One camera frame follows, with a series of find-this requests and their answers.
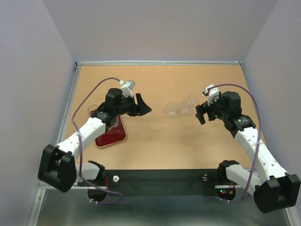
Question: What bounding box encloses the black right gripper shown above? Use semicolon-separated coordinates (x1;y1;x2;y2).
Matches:
194;94;229;124

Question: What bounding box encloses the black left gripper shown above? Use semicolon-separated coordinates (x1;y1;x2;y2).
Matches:
115;93;151;117

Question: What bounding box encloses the clear glass from corner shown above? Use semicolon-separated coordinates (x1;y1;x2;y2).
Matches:
87;105;98;115

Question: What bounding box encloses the clear glass lone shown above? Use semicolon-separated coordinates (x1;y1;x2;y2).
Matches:
112;118;121;128

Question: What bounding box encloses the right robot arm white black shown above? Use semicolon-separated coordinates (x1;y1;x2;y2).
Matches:
196;88;301;213

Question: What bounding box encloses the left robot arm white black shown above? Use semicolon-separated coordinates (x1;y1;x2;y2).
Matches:
38;88;151;193

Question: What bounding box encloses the red tray with gold rim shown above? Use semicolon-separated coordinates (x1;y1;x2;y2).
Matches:
95;116;126;148

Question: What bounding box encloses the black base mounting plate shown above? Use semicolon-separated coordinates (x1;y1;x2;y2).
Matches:
77;168;245;197

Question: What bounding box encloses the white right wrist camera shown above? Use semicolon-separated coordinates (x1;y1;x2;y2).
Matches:
203;84;220;106

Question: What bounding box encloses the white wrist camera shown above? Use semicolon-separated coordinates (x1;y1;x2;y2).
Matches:
203;84;220;106
119;80;136;97

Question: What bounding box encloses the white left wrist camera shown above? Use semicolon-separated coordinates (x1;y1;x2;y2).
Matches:
119;80;136;97

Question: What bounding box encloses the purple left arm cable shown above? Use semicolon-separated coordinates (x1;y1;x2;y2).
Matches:
71;77;124;205

